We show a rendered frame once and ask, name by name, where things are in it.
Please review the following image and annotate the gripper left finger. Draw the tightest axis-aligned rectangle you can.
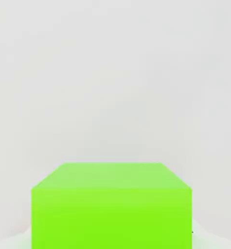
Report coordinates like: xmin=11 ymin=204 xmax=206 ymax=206
xmin=0 ymin=226 xmax=32 ymax=249

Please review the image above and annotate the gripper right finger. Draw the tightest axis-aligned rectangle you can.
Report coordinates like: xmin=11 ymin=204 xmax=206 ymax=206
xmin=191 ymin=218 xmax=231 ymax=249

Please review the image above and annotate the small green cube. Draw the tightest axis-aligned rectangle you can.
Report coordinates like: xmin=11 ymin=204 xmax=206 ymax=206
xmin=31 ymin=162 xmax=193 ymax=249

